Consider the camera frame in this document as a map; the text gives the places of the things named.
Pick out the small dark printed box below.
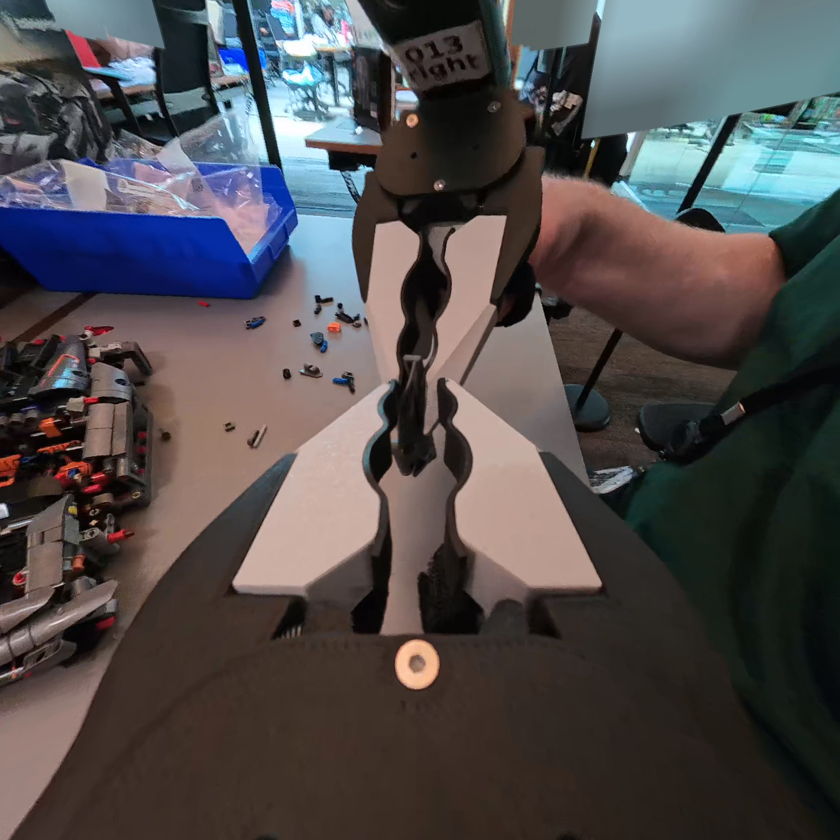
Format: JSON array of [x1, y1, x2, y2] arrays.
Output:
[[351, 46, 395, 132]]

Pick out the black framed sign stand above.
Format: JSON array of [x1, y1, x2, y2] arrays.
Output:
[[564, 327, 624, 432]]

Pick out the person's right forearm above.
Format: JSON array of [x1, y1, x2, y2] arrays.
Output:
[[577, 187, 788, 370]]

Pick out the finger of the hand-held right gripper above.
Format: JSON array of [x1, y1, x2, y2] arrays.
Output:
[[425, 214, 508, 388], [363, 220, 429, 387]]

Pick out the blue plastic bin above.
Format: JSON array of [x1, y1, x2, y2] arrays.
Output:
[[0, 157, 299, 299]]

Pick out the dark metal pole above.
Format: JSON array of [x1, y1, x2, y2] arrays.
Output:
[[233, 0, 283, 170]]

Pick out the grey black lego car model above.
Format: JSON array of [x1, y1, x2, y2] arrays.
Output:
[[0, 325, 155, 686]]

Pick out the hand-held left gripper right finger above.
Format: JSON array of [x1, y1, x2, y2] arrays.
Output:
[[436, 378, 603, 630]]

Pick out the red office chair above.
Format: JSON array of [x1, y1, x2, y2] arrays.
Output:
[[66, 29, 132, 99]]

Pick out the grey lego panel assembly red pins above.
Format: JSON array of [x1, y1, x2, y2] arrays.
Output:
[[392, 377, 439, 478]]

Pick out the person's green shirt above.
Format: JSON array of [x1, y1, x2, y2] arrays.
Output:
[[623, 190, 840, 840]]

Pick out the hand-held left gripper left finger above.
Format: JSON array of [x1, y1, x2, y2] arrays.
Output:
[[233, 379, 401, 631]]

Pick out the brown wooden desk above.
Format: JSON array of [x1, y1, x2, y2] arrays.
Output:
[[305, 115, 385, 173]]

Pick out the person's right hand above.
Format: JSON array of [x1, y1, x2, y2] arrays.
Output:
[[533, 177, 596, 291]]

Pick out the dark printed lego set box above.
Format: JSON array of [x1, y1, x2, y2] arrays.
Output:
[[0, 0, 112, 175]]

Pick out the crumpled clear plastic bags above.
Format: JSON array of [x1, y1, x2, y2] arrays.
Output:
[[0, 108, 296, 253]]

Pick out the black office chair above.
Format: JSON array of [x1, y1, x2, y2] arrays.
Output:
[[151, 0, 221, 129]]

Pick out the black strap with metal clip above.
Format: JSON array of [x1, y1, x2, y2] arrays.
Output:
[[659, 367, 840, 463]]

